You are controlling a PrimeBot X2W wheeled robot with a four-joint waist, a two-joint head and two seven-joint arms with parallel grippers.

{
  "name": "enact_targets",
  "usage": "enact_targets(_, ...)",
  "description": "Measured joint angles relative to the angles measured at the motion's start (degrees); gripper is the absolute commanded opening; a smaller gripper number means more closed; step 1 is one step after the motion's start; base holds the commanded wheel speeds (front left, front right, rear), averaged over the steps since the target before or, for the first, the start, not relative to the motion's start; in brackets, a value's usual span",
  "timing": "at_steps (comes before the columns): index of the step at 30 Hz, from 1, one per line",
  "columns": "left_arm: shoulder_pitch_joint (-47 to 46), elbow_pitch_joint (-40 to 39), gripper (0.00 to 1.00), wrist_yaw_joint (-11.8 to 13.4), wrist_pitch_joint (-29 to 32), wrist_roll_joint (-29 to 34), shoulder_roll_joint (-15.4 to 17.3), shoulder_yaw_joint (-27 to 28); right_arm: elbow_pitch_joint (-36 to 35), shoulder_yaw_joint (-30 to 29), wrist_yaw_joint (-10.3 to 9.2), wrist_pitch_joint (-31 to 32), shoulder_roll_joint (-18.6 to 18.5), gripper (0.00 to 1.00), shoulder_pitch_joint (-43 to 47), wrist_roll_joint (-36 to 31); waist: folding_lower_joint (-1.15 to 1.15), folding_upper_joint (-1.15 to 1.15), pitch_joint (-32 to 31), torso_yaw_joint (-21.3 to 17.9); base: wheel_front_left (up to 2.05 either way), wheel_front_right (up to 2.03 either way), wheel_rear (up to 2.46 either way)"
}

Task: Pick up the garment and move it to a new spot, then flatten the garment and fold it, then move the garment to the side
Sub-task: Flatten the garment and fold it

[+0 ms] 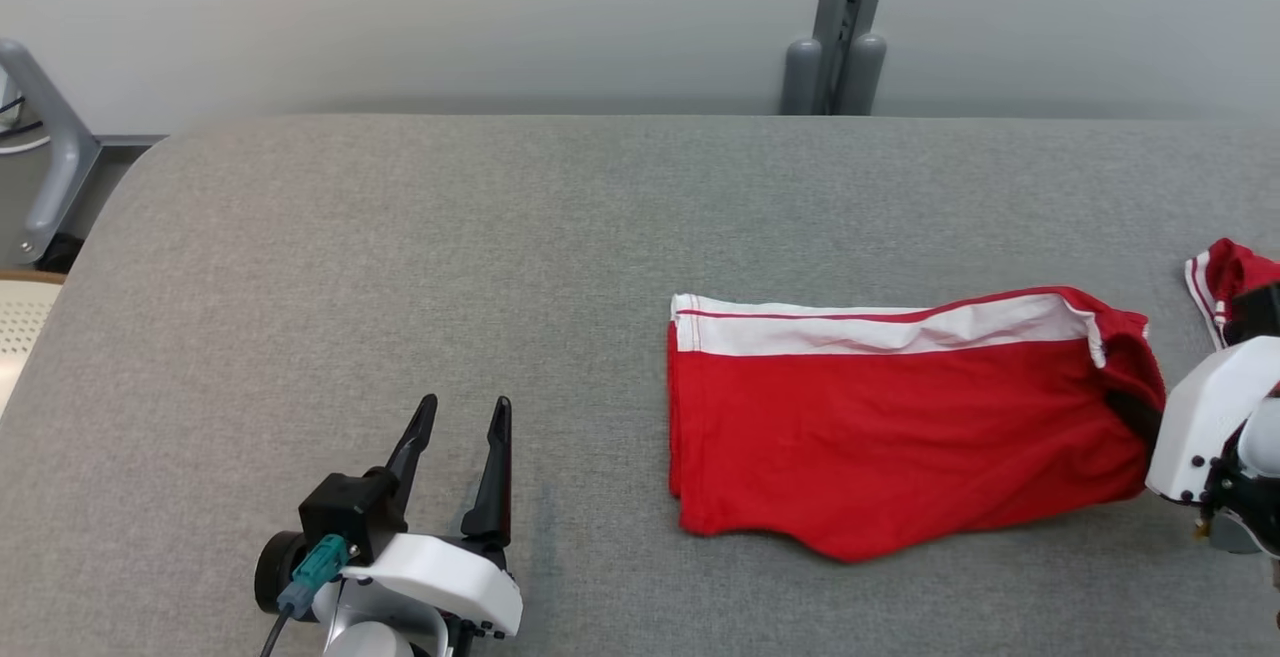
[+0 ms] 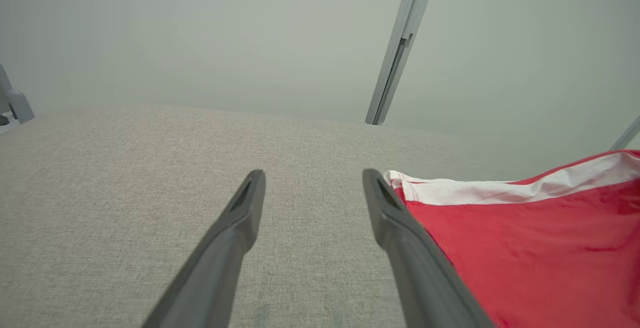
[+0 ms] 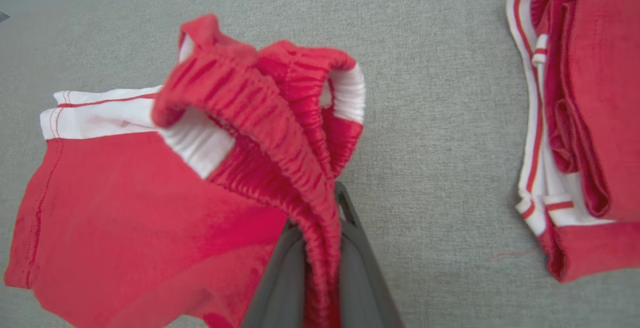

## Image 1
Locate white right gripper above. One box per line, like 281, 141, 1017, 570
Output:
1104, 334, 1280, 507

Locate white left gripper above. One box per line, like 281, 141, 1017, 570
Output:
340, 393, 524, 639

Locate red t-shirt with white sleeves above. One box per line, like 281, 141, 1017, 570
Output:
1184, 237, 1280, 351

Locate red shorts with white stripe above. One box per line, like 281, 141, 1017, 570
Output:
666, 285, 1169, 565

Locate beige perforated seat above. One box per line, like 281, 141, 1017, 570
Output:
0, 271, 67, 414

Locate teal left camera cable connector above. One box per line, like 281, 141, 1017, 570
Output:
276, 533, 350, 620

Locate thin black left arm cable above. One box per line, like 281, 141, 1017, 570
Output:
259, 609, 297, 657

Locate grey wall partition post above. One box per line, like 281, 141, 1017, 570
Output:
780, 0, 897, 117

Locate grey metal tube frame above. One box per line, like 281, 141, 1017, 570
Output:
0, 37, 102, 267

